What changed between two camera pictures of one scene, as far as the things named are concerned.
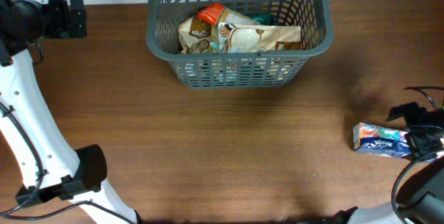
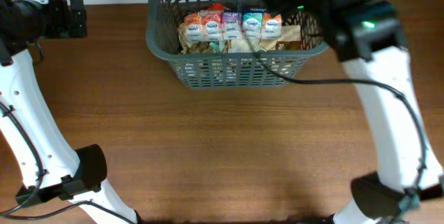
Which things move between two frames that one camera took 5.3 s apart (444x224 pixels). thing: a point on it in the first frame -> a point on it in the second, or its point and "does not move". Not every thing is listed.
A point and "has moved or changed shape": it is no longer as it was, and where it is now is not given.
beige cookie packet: (259, 37) does not move
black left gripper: (62, 28) does not move
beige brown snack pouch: (195, 36) does not move
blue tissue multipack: (381, 141) has moved or changed shape
